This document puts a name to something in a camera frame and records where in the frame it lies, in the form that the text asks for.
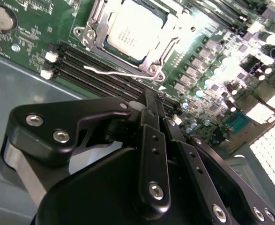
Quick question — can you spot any silver CPU chip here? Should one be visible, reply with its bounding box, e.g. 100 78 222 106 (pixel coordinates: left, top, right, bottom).
103 0 170 66

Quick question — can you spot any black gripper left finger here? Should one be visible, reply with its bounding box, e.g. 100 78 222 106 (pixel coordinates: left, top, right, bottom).
0 88 172 213

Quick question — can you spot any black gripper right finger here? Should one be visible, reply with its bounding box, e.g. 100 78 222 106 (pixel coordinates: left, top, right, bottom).
155 93 275 225

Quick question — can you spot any thin wire locking lever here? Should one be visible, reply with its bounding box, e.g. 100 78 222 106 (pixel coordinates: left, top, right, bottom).
83 65 166 82

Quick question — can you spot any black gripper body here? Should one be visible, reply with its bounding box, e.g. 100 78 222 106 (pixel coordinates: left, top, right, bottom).
33 145 214 225

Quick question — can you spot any metal socket cover frame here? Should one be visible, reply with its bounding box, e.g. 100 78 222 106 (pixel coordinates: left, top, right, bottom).
87 0 184 71

